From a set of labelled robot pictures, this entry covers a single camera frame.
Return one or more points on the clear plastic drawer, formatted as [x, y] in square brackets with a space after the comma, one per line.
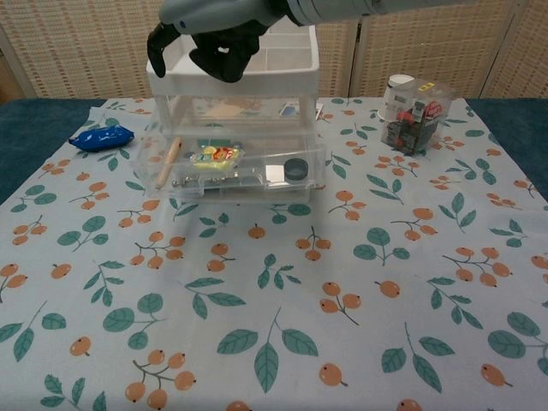
[252, 160]

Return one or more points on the printed paper leaflet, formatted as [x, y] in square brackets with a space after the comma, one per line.
[289, 110]

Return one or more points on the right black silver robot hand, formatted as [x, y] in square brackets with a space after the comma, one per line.
[222, 19]

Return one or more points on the floral berry print tablecloth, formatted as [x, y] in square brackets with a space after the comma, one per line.
[274, 278]

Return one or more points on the white plastic bottle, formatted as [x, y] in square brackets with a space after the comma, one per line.
[396, 92]

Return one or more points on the woven bamboo folding screen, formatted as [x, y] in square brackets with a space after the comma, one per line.
[77, 47]

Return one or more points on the white compartment organizer tray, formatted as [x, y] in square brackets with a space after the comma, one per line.
[278, 81]

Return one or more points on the blue plastic packet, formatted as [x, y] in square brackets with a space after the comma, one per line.
[103, 138]

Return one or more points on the yellow colourful snack packet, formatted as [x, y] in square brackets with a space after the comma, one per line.
[214, 156]

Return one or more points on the wooden stick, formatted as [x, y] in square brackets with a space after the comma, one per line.
[169, 162]

